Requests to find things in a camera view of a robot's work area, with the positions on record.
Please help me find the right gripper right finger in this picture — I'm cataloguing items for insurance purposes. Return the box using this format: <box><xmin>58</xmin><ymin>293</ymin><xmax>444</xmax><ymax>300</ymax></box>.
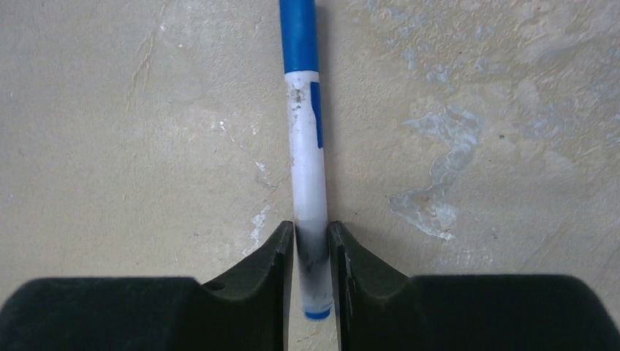
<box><xmin>329</xmin><ymin>222</ymin><xmax>619</xmax><ymax>350</ymax></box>

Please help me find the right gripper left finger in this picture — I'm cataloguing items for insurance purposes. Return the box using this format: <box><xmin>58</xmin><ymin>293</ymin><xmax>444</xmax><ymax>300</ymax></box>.
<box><xmin>1</xmin><ymin>221</ymin><xmax>294</xmax><ymax>350</ymax></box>

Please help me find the blue white marker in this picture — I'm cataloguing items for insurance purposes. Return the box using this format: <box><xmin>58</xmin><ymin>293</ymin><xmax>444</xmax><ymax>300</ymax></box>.
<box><xmin>279</xmin><ymin>1</ymin><xmax>333</xmax><ymax>320</ymax></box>

